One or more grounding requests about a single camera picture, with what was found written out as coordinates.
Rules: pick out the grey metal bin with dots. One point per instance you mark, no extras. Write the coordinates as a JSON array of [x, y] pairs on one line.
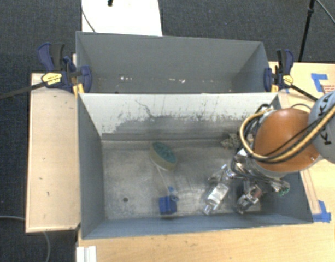
[[145, 179]]

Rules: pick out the clear plastic bottle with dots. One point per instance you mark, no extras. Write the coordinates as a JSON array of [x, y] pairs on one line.
[[216, 196]]

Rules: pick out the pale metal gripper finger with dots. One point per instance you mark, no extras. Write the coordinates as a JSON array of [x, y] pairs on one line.
[[257, 194], [246, 206]]

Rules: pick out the green and yellow sponge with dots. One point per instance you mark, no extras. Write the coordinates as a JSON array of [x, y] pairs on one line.
[[164, 155]]

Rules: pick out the pale wood board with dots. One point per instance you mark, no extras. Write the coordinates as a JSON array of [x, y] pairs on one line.
[[53, 160]]

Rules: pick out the blue block-shaped object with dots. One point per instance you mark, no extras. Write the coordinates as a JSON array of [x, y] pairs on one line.
[[167, 205]]

